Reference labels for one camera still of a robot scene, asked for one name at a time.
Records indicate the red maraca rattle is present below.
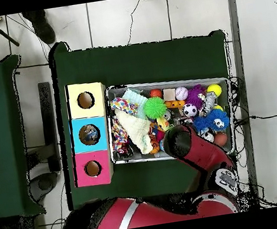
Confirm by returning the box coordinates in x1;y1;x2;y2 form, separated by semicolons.
149;87;164;100

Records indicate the dark green tablecloth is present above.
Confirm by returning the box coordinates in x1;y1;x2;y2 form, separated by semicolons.
45;16;248;213

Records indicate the silver toy robot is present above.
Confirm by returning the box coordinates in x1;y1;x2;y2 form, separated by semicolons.
199;91;220;116

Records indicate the black white soccer ball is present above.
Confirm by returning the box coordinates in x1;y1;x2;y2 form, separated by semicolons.
182;102;199;119

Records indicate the wooden box with three holes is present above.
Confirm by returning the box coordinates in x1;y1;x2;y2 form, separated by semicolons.
62;79;120;189

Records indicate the black rod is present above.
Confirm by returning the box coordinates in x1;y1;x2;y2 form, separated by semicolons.
0;14;21;51

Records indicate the cream knitted cloth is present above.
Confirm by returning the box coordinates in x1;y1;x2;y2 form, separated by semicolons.
114;105;157;159

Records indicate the flat wooden block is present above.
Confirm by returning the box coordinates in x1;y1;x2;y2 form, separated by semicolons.
163;87;178;103

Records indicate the mint knitted cloth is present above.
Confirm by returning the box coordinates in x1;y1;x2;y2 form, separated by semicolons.
121;86;153;122

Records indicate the brown toy football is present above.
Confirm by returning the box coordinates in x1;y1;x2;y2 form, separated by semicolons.
213;131;230;148

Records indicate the blue spiky ball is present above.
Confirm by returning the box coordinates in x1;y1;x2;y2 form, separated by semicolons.
193;114;212;134
207;108;232;133

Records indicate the multicoloured rope toy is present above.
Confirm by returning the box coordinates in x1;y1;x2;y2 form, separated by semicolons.
108;114;135;160

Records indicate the grey round stand base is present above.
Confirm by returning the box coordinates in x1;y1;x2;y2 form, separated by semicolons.
28;169;62;201

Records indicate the white baseball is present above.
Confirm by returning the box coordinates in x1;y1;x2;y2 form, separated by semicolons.
174;85;191;102

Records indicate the green spiky ball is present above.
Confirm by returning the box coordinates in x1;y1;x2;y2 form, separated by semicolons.
142;95;170;122

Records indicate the person's foot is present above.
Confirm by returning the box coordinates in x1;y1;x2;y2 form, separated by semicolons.
21;8;58;48

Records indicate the yellow ball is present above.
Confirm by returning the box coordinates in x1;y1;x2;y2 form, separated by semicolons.
206;83;224;98

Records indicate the multicoloured patterned cloth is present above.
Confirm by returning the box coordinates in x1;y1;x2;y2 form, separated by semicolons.
109;95;140;119

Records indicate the clear shallow mesh bin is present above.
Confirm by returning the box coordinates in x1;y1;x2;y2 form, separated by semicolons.
101;70;241;173

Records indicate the black panel stand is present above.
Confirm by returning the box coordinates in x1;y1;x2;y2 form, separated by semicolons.
36;81;65;173

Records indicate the purple monster toy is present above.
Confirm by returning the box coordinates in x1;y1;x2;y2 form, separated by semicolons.
184;84;209;112

